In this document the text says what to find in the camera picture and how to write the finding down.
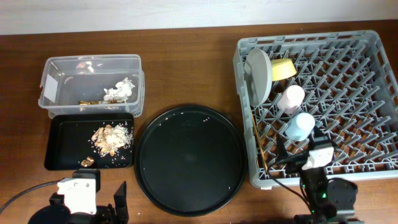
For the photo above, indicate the wooden chopstick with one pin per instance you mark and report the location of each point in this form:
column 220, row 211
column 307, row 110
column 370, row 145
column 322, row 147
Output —
column 264, row 163

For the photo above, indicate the grey dishwasher rack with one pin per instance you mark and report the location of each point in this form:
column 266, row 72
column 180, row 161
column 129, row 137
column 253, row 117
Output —
column 350, row 90

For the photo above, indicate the brown scraps in bin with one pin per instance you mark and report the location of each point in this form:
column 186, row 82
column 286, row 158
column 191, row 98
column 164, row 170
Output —
column 90, row 105

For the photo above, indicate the black rectangular tray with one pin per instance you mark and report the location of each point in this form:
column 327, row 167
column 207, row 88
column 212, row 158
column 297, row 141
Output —
column 70, row 141

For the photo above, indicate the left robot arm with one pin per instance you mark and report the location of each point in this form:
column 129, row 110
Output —
column 55, row 213

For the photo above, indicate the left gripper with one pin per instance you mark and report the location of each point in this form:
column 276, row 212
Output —
column 106, row 213

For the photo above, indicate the yellow bowl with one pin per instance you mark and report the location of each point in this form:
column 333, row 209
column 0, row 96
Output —
column 282, row 69

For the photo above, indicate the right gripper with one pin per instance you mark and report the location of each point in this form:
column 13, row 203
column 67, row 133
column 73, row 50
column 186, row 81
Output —
column 295, row 164

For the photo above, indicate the food scraps pile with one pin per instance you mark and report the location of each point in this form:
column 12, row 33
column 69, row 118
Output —
column 108, row 140

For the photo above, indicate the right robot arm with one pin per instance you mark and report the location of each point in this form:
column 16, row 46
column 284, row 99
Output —
column 328, row 200

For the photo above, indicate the round black tray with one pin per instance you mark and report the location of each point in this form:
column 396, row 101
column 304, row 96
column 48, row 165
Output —
column 190, row 161

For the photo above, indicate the pink cup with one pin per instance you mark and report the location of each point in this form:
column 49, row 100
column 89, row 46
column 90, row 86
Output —
column 291, row 99

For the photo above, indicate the crumpled white tissue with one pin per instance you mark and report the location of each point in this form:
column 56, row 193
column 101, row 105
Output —
column 121, row 92

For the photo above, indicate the blue cup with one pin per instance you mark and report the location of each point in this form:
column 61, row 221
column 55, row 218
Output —
column 300, row 126

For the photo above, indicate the grey-green round plate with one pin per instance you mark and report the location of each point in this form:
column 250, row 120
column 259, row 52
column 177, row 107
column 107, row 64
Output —
column 259, row 71

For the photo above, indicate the clear plastic bin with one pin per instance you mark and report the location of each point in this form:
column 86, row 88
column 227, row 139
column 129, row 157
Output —
column 68, row 80

